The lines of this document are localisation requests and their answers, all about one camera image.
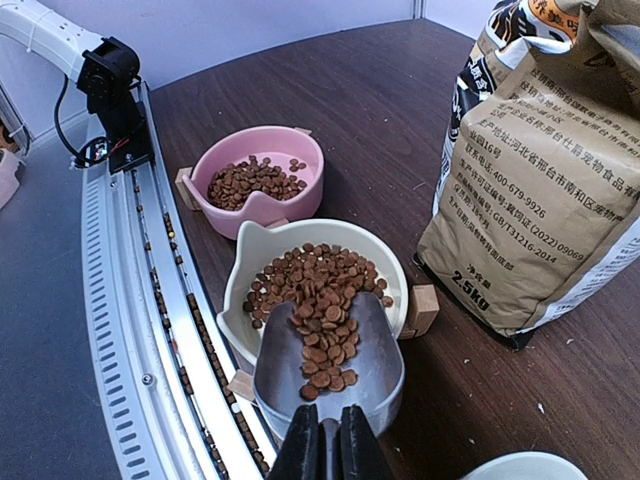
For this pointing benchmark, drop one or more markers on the white ceramic bowl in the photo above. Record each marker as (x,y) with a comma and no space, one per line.
(527,465)

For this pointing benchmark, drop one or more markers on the brown kibble in scoop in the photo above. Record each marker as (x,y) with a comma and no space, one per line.
(330,339)

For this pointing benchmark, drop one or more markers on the brown kibble in pink bowl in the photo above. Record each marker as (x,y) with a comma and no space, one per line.
(230,188)

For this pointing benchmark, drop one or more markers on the pink pet bowl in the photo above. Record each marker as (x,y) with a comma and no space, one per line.
(281,144)

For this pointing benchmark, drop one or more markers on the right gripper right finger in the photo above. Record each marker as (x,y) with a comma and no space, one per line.
(360,454)

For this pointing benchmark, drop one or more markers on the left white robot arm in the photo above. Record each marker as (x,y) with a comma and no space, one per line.
(104,69)

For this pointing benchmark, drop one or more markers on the yellow pet bowl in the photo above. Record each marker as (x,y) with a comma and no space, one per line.
(258,246)

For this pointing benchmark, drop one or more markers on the metal food scoop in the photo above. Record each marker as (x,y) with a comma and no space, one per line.
(330,405)

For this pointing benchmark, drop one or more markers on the brown dog food bag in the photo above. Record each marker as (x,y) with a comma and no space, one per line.
(537,203)

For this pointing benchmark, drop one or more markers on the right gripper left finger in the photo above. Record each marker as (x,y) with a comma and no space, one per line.
(298,457)

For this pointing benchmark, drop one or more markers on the left aluminium frame post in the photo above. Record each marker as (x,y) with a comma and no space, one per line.
(419,9)

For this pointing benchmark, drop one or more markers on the brown kibble in yellow bowl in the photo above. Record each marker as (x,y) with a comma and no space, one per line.
(307,272)

